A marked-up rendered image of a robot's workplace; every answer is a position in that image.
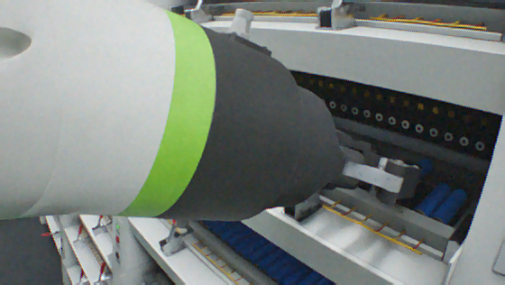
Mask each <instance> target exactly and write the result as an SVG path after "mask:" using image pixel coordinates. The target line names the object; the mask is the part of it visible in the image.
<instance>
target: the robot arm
mask: <svg viewBox="0 0 505 285"><path fill-rule="evenodd" d="M253 17H254V14H253V13H252V12H250V11H248V10H242V9H236V12H235V15H234V19H233V22H232V25H231V29H228V30H227V31H226V32H216V31H214V30H212V29H210V28H206V27H204V26H202V25H200V24H198V23H196V22H192V21H190V20H189V19H187V18H185V17H181V16H180V15H178V14H175V13H174V14H173V13H171V12H170V11H168V10H164V9H162V8H160V7H159V6H156V5H154V4H150V3H148V2H146V1H143V0H0V220H7V219H16V218H24V217H34V216H37V217H38V216H56V215H57V216H63V215H69V216H74V215H82V216H86V215H96V216H129V217H150V218H155V219H175V220H176V223H175V226H176V227H178V228H185V229H186V225H187V224H188V221H189V220H215V221H243V220H246V219H250V218H252V217H254V216H257V215H259V214H260V213H261V212H262V211H264V210H265V209H266V208H267V207H294V206H296V205H297V204H299V203H301V202H303V201H305V200H306V199H308V198H310V197H311V196H312V195H313V194H314V193H316V192H317V191H318V190H319V189H320V188H321V189H325V190H334V189H335V188H348V189H356V188H357V187H358V186H359V185H360V184H361V185H366V186H370V187H371V188H370V191H369V194H371V195H375V196H376V198H377V199H379V200H380V201H381V203H382V204H385V205H387V204H395V203H396V200H397V199H399V198H413V196H414V194H415V192H416V190H417V186H418V181H419V178H420V175H421V173H422V171H423V169H424V167H423V166H420V165H418V164H416V163H413V162H411V161H406V160H402V159H399V158H396V157H393V156H391V155H389V154H385V153H383V152H378V151H375V150H373V149H371V150H370V147H371V143H368V142H364V141H360V142H357V141H354V140H352V137H351V136H350V135H349V134H346V133H342V132H341V131H338V130H336V129H335V123H334V120H333V117H332V115H331V113H330V111H329V109H328V107H327V106H326V104H325V103H324V101H323V100H322V99H321V98H319V97H317V96H316V95H315V94H313V93H312V92H310V91H308V90H306V89H304V88H302V87H298V86H297V83H296V81H295V79H294V78H293V76H292V74H291V73H290V71H289V70H288V69H287V67H286V66H285V65H284V64H283V63H282V62H280V61H279V60H276V59H275V58H273V57H272V56H271V51H269V50H267V49H268V48H267V47H264V46H260V45H258V44H256V43H254V42H252V41H249V40H250V35H249V31H250V29H251V22H252V20H253Z"/></svg>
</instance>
